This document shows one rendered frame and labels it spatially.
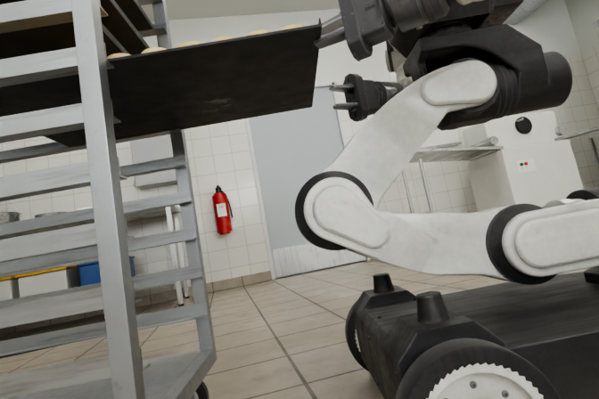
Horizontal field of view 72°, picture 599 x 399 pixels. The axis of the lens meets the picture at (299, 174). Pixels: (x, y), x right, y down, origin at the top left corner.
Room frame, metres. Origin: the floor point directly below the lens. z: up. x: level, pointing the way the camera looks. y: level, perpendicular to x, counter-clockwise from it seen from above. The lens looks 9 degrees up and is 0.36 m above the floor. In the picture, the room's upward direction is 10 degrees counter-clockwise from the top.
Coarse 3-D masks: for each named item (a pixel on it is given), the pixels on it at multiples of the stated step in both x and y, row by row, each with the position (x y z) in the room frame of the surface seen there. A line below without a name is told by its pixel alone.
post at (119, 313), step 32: (96, 0) 0.58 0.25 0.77; (96, 32) 0.56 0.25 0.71; (96, 64) 0.56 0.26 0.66; (96, 96) 0.56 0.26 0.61; (96, 128) 0.56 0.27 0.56; (96, 160) 0.56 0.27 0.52; (96, 192) 0.56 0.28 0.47; (96, 224) 0.56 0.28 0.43; (128, 256) 0.58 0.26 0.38; (128, 288) 0.57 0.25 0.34; (128, 320) 0.56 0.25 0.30; (128, 352) 0.56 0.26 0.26; (128, 384) 0.56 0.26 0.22
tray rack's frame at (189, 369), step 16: (192, 352) 1.02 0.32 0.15; (208, 352) 0.99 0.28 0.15; (160, 368) 0.92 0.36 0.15; (176, 368) 0.90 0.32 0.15; (192, 368) 0.87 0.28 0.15; (208, 368) 0.94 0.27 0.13; (80, 384) 0.91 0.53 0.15; (96, 384) 0.89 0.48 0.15; (144, 384) 0.82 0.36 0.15; (160, 384) 0.80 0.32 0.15; (176, 384) 0.78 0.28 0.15; (192, 384) 0.80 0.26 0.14
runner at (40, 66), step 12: (72, 48) 0.58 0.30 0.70; (0, 60) 0.58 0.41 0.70; (12, 60) 0.58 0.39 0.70; (24, 60) 0.58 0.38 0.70; (36, 60) 0.58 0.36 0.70; (48, 60) 0.58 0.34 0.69; (60, 60) 0.58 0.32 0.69; (72, 60) 0.58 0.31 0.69; (0, 72) 0.58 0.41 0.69; (12, 72) 0.58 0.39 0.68; (24, 72) 0.58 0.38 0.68; (36, 72) 0.58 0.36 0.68; (48, 72) 0.59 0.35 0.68; (60, 72) 0.60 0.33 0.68; (72, 72) 0.60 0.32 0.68; (0, 84) 0.60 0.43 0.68; (12, 84) 0.61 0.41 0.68
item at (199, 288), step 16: (160, 16) 1.01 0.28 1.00; (176, 144) 1.01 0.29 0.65; (176, 176) 1.01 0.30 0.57; (192, 192) 1.02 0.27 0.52; (192, 208) 1.01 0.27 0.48; (192, 224) 1.01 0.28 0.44; (192, 240) 1.01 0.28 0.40; (192, 256) 1.01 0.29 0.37; (192, 288) 1.01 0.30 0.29; (208, 304) 1.02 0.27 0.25; (208, 320) 1.01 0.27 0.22; (208, 336) 1.01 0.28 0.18
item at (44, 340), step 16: (144, 320) 1.00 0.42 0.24; (160, 320) 1.00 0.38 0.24; (176, 320) 1.00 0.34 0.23; (32, 336) 0.99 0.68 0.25; (48, 336) 0.99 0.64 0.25; (64, 336) 0.99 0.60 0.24; (80, 336) 0.99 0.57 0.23; (96, 336) 0.98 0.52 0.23; (0, 352) 0.99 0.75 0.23; (16, 352) 0.96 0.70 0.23
